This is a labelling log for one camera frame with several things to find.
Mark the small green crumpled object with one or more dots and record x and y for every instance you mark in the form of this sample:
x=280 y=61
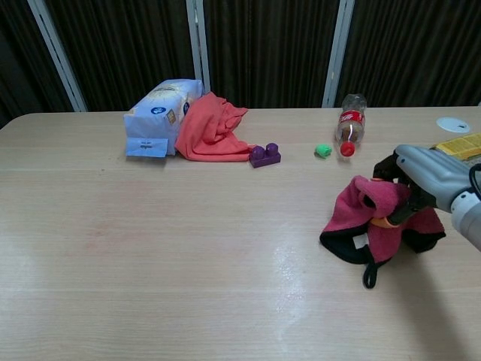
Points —
x=322 y=150

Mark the cola bottle with red cap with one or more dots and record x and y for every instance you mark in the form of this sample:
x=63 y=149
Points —
x=351 y=124

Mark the black pleated curtain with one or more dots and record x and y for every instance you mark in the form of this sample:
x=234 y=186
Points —
x=263 y=52

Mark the white blue tissue pack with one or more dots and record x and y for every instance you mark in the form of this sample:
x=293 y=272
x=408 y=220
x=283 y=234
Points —
x=150 y=120

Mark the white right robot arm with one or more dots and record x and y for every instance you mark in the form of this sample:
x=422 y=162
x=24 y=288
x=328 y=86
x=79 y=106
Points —
x=467 y=216

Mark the coral orange cloth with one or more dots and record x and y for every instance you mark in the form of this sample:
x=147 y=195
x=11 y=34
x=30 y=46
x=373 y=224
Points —
x=210 y=131

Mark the purple toy building block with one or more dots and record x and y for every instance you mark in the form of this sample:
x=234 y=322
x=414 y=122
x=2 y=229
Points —
x=265 y=156

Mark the white round table grommet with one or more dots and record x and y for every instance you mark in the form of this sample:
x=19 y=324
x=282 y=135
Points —
x=452 y=124

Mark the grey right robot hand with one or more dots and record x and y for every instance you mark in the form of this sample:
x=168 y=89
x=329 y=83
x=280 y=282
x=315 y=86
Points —
x=432 y=173

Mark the pink and black cloth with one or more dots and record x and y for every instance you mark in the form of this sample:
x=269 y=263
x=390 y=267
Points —
x=357 y=218

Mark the grey metal frame post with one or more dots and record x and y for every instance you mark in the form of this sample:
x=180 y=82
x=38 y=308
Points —
x=336 y=52
x=56 y=52
x=198 y=41

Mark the tea bottle with yellow cap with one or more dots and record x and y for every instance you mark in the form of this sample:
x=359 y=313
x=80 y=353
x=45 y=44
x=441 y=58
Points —
x=460 y=144

